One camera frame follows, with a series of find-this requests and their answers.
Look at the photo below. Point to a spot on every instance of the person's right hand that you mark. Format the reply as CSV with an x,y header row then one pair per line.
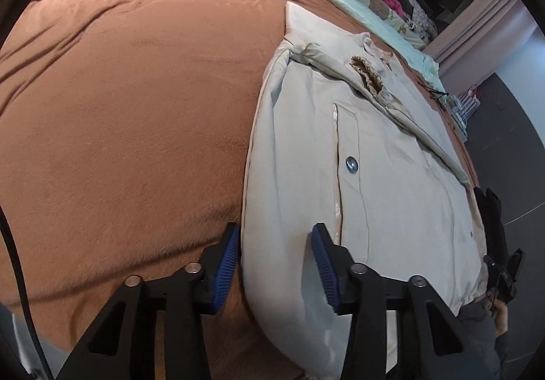
x,y
501,318

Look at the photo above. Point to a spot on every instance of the person's right leg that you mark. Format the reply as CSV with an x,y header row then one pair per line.
x,y
477,333

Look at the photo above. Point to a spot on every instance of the brown blanket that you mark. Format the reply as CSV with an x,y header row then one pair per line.
x,y
127,129

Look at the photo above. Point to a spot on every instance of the folded black clothes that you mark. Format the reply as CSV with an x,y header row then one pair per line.
x,y
491,218

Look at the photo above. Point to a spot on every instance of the pale green quilt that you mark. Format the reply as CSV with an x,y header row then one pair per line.
x,y
374,26

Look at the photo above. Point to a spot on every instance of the pink curtain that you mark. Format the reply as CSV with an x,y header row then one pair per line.
x,y
477,31

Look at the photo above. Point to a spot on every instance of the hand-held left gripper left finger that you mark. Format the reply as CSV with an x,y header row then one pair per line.
x,y
225,265

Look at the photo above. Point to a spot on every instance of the bear print bedding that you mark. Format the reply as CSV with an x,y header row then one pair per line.
x,y
379,7

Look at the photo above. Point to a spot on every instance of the white storage rack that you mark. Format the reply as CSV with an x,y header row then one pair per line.
x,y
468,99

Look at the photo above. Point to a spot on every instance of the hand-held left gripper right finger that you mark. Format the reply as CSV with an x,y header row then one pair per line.
x,y
323,265

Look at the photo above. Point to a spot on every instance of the patterned white cloth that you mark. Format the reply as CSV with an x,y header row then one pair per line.
x,y
419,18

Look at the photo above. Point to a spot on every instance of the beige jacket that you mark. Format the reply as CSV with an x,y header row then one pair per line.
x,y
383,201

